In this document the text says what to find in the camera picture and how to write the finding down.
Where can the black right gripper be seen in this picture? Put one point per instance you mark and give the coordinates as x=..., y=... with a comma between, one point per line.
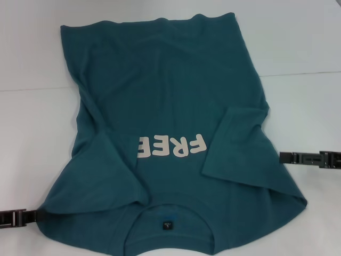
x=331, y=160

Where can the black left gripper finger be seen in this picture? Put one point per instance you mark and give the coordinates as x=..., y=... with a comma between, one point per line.
x=18, y=214
x=18, y=221

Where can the teal T-shirt with FREE print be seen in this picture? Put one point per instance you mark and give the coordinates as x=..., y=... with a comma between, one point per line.
x=160, y=80

